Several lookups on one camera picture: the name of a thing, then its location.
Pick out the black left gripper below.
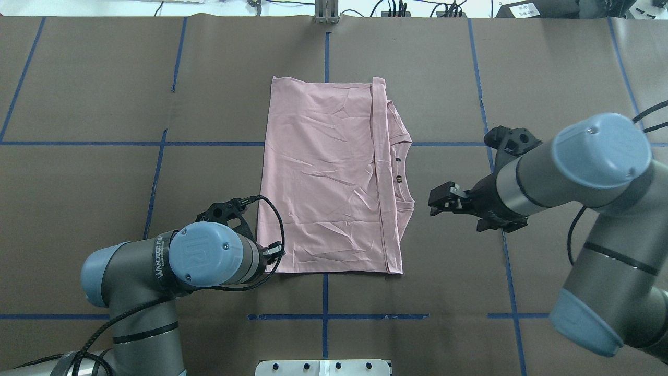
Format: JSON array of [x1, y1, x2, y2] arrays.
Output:
[[196, 202, 285, 264]]

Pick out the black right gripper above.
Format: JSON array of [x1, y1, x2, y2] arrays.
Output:
[[428, 126, 542, 233]]

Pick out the pink printed t-shirt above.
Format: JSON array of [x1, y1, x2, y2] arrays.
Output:
[[260, 77, 415, 275]]

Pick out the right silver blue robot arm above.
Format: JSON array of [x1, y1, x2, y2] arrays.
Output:
[[428, 113, 667, 362]]

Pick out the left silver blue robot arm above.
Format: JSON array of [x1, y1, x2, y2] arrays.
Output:
[[3, 195, 286, 375]]

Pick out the black box with label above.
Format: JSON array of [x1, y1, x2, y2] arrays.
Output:
[[494, 1, 580, 19]]

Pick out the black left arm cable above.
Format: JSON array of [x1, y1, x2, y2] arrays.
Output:
[[0, 195, 287, 376]]

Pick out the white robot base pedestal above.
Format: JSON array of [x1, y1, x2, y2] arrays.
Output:
[[255, 359, 393, 375]]

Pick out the aluminium frame post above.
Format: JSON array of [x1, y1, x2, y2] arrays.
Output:
[[313, 0, 340, 25]]

